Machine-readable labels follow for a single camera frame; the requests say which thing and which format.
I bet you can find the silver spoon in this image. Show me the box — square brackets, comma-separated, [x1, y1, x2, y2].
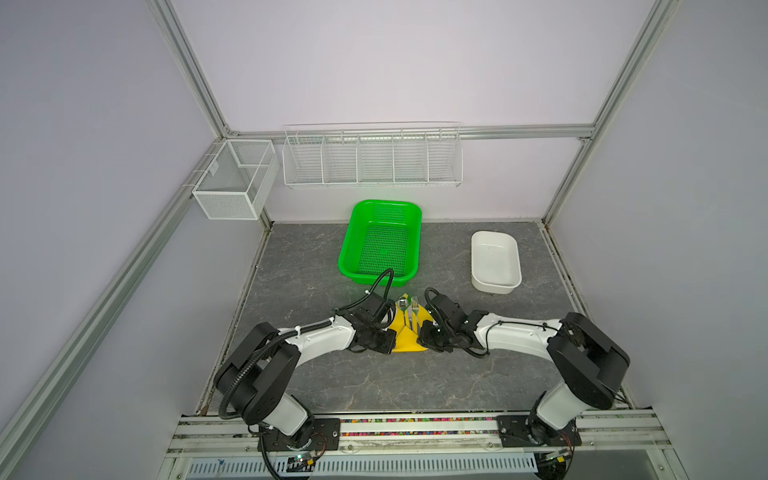
[397, 298, 408, 318]

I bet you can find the yellow paper napkin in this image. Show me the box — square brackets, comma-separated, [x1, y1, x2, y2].
[388, 303, 432, 353]

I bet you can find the silver fork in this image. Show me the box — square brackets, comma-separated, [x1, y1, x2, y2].
[411, 298, 420, 334]

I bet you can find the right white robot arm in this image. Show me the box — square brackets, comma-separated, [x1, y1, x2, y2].
[418, 288, 631, 447]

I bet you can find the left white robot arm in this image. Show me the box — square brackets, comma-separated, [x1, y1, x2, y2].
[214, 292, 396, 443]

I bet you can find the white plastic tray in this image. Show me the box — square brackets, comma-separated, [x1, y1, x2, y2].
[471, 231, 522, 295]

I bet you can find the green plastic basket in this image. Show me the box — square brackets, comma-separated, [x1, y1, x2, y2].
[338, 200, 423, 287]

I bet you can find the white wire wall rack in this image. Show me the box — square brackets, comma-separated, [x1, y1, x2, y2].
[282, 121, 464, 188]

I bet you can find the white mesh wall box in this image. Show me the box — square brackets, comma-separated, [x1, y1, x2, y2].
[193, 139, 279, 221]

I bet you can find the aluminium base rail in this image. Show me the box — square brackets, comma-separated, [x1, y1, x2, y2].
[157, 409, 688, 479]

